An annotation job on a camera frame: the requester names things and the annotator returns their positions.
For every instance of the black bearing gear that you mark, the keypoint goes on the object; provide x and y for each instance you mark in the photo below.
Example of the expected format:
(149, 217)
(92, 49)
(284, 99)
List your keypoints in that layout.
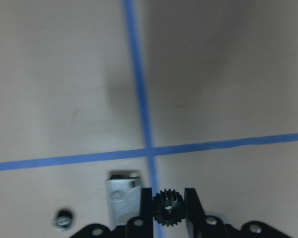
(168, 207)
(63, 220)

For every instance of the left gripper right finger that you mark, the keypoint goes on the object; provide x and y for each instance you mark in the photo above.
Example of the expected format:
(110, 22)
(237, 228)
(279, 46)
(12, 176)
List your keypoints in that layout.
(200, 225)

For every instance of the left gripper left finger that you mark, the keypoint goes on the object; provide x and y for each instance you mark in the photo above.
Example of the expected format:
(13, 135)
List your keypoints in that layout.
(141, 226)

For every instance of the black brake pad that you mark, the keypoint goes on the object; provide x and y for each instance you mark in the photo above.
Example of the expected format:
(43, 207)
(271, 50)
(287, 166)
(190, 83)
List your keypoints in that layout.
(123, 189)

